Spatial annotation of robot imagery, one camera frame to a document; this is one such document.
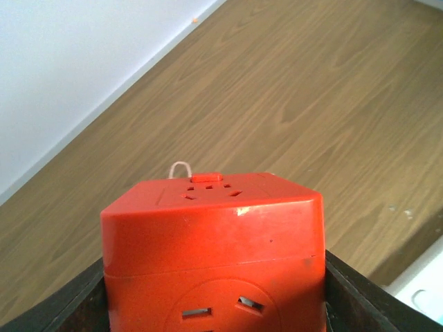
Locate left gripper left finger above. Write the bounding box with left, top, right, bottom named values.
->
left=1, top=259, right=109, bottom=331

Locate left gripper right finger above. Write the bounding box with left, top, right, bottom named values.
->
left=325, top=251, right=442, bottom=332

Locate white multicolour power strip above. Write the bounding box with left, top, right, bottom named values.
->
left=386, top=237, right=443, bottom=324

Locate red cube socket adapter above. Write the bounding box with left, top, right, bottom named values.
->
left=100, top=173, right=326, bottom=331

